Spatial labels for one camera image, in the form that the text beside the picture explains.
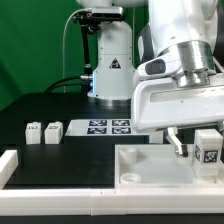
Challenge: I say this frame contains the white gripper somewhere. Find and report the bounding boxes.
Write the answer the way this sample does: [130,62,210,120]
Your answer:
[131,77,224,158]

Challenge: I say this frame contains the white square tabletop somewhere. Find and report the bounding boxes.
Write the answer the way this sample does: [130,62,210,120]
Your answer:
[115,144,224,188]

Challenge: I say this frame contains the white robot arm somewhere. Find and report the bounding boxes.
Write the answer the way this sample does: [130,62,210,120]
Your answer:
[76,0,224,156]

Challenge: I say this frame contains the white U-shaped fence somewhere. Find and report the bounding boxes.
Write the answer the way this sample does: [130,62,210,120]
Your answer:
[0,150,224,216]

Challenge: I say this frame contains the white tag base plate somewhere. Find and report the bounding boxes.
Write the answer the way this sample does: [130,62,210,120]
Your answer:
[64,118,151,137]

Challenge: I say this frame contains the black cables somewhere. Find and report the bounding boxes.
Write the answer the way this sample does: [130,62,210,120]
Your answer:
[44,75,93,94]

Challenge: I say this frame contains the black camera on mount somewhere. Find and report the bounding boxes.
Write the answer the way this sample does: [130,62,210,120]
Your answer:
[72,6,125,80]

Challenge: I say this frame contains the white cable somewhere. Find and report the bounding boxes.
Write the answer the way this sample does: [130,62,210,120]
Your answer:
[62,8,88,94]

